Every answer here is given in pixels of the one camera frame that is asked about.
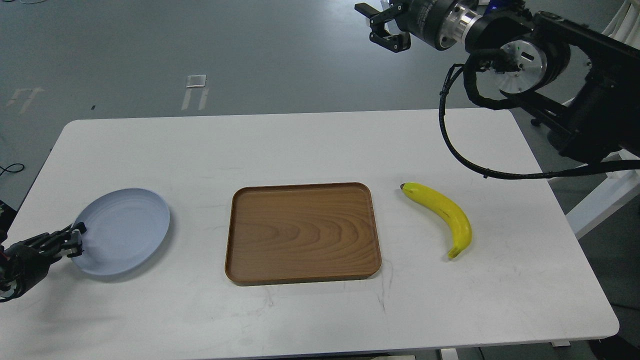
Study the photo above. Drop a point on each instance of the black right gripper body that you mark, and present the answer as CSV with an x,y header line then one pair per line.
x,y
439,23

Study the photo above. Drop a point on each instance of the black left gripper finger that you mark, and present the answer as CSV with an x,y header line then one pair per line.
x,y
39,242
64,245

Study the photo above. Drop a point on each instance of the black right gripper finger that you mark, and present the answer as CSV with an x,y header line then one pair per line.
x,y
392,4
379,34

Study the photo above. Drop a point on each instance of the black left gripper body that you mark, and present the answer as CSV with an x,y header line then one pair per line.
x,y
23,265

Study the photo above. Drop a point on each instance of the light blue round plate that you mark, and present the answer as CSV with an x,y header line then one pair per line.
x,y
124,228

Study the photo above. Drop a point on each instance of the yellow banana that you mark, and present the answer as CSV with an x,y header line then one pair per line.
x,y
456,219

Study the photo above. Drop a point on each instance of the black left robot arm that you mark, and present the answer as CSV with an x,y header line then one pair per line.
x,y
26,263

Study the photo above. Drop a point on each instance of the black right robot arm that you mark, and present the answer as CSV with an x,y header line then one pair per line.
x,y
581,84

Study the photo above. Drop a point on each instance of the brown wooden tray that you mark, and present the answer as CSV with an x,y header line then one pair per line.
x,y
302,233

